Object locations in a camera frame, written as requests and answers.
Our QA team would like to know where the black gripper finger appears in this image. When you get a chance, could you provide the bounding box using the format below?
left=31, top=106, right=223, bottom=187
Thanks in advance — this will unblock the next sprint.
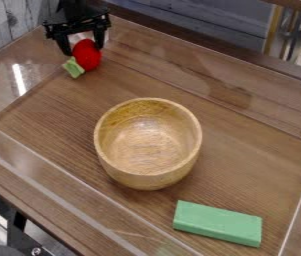
left=54, top=34, right=72, bottom=56
left=92, top=27, right=106, bottom=50

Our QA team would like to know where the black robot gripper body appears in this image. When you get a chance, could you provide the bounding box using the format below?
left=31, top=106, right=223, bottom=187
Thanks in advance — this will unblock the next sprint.
left=43, top=9, right=108, bottom=39

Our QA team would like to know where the red plush fruit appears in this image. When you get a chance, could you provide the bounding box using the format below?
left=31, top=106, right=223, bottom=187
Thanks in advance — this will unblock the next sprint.
left=63, top=38, right=102, bottom=78

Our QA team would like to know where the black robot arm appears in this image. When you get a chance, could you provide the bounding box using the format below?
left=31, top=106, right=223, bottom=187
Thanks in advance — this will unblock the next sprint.
left=43, top=0, right=111, bottom=56

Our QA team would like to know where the wooden bowl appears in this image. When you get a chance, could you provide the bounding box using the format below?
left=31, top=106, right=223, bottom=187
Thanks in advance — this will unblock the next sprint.
left=94, top=98, right=203, bottom=191

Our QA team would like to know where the wooden chair in background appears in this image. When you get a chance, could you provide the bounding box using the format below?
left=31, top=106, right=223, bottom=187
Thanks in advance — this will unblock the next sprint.
left=262, top=0, right=301, bottom=62

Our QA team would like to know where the black table leg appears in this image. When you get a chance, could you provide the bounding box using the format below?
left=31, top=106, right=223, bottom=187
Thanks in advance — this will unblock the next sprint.
left=7, top=211, right=54, bottom=256

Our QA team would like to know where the green rectangular block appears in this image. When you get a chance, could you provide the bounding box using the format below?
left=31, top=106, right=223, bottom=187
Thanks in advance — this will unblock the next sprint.
left=173, top=200, right=262, bottom=248

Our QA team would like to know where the clear acrylic corner bracket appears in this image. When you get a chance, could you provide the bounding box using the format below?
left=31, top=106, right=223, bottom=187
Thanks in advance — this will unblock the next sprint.
left=68, top=15, right=111, bottom=45

